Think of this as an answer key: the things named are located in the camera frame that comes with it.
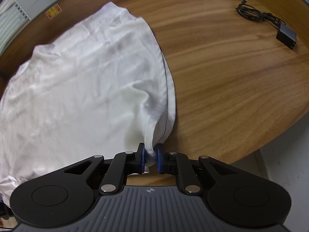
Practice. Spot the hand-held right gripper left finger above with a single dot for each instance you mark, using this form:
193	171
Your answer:
143	159

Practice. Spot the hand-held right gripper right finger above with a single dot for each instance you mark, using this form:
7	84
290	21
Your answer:
159	159

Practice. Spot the white shirt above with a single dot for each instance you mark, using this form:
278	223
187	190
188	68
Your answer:
84	89

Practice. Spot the red and yellow sticker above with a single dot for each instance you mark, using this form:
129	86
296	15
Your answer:
53	11

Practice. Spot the black power adapter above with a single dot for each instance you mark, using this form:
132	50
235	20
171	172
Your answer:
286	36

